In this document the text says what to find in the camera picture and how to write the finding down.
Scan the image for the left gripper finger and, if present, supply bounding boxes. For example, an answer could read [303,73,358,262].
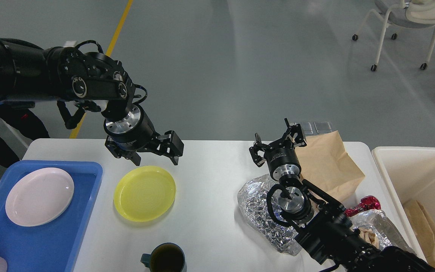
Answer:
[105,136,141,166]
[155,130,184,165]

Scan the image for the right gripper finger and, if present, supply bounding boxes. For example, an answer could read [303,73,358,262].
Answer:
[274,118,307,148]
[249,134,274,167]

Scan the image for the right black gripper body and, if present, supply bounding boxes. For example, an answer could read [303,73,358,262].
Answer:
[264,147,302,181]

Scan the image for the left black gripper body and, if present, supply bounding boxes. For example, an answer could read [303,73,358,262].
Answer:
[103,105,159,153]

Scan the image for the yellow plate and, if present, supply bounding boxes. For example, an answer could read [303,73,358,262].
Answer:
[114,166,176,223]

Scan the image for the dark green mug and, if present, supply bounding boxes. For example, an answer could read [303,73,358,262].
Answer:
[140,243,187,272]

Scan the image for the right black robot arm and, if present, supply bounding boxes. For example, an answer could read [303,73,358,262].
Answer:
[249,119,435,272]

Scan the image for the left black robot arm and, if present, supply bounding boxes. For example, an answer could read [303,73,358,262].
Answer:
[0,39,184,166]

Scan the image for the grey floor outlet plates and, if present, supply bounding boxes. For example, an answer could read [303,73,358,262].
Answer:
[296,122,335,136]

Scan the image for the brown paper bag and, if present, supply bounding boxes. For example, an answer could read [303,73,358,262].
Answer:
[295,131,365,202]

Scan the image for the large crumpled foil ball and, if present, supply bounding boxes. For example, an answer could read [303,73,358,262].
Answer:
[237,174,302,256]

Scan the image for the pink plate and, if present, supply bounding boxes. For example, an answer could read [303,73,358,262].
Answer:
[5,167,75,227]

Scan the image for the red foil wrapper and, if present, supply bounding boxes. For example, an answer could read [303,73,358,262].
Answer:
[345,196,381,217]

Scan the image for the person in black clothes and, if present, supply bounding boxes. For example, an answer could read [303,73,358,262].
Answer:
[0,104,50,168]

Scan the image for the blue plastic tray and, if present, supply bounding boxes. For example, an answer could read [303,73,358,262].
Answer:
[0,160,103,272]

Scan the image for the white plastic bin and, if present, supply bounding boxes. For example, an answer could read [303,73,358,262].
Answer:
[372,147,435,258]

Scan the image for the white rolling chair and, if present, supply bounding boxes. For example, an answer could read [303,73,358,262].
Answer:
[352,0,435,72]

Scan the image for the brown paper in bin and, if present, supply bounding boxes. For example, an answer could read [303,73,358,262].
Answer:
[403,200,435,268]

